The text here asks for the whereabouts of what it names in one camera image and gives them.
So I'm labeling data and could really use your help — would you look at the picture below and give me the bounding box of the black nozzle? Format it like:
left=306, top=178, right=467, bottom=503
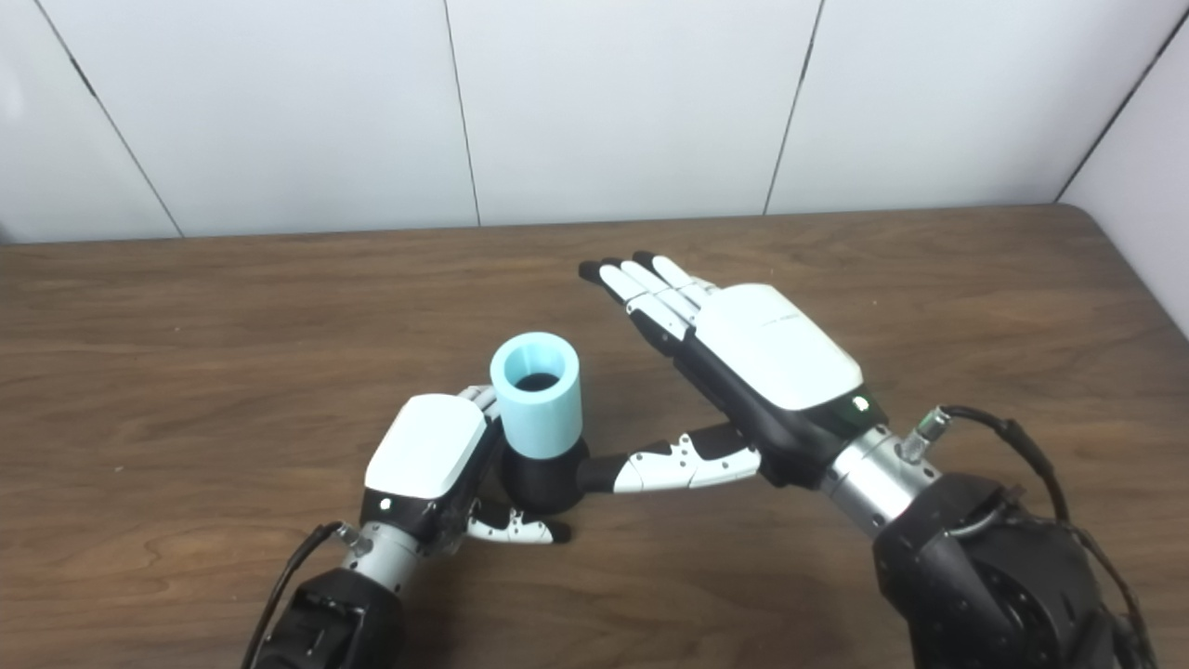
left=502, top=437, right=592, bottom=517

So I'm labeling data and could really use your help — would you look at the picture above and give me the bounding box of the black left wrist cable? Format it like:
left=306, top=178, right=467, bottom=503
left=242, top=522, right=365, bottom=669

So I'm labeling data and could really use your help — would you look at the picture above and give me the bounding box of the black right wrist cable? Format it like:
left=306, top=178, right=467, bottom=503
left=906, top=404, right=1158, bottom=669

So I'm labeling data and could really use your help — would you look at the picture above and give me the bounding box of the white and black left hand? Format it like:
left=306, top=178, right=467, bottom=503
left=360, top=385, right=572, bottom=558

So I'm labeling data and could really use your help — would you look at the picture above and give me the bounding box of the white and black right hand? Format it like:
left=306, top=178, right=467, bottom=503
left=576, top=251, right=888, bottom=495

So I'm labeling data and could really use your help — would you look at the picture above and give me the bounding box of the light blue cylinder cup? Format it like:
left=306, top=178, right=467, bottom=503
left=490, top=332, right=584, bottom=460

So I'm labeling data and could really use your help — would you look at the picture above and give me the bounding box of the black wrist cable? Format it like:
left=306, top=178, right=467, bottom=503
left=242, top=522, right=365, bottom=669
left=906, top=404, right=1158, bottom=669

